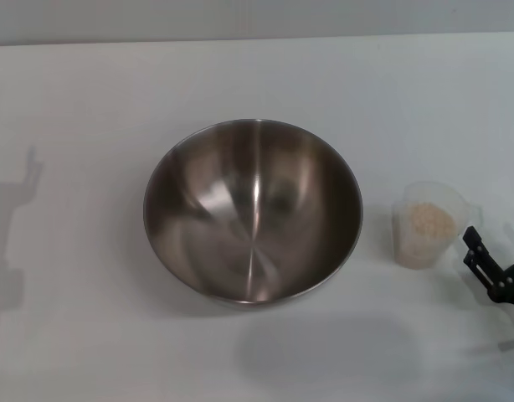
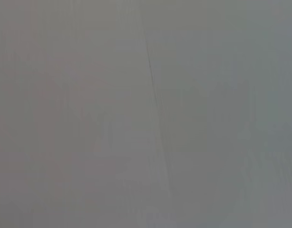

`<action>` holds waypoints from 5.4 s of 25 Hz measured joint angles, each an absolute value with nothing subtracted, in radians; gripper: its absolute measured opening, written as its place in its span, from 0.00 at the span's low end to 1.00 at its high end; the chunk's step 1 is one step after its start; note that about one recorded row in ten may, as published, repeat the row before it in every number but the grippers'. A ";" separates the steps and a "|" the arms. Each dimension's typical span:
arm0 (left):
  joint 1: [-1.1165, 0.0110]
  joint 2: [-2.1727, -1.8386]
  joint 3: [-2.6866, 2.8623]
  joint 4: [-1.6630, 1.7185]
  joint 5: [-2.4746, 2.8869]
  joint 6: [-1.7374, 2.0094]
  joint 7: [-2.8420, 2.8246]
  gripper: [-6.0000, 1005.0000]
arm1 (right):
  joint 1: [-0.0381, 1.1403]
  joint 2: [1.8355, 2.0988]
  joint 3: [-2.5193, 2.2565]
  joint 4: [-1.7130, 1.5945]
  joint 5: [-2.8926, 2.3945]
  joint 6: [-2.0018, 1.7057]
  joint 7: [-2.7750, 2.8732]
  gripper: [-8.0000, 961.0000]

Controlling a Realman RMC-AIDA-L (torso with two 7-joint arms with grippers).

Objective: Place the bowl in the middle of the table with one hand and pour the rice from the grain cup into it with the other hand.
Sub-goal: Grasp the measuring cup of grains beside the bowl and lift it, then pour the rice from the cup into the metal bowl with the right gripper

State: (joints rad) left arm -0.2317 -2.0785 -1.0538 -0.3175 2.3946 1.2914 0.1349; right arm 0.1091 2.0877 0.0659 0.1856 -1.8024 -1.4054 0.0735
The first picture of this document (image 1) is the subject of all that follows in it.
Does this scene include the white rice grains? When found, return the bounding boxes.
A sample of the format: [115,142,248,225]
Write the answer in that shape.
[397,202,457,269]

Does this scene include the clear plastic measuring cup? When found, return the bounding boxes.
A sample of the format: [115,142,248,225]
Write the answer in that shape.
[391,180,484,271]

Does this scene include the stainless steel mixing bowl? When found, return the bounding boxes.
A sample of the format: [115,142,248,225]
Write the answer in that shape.
[142,119,364,312]

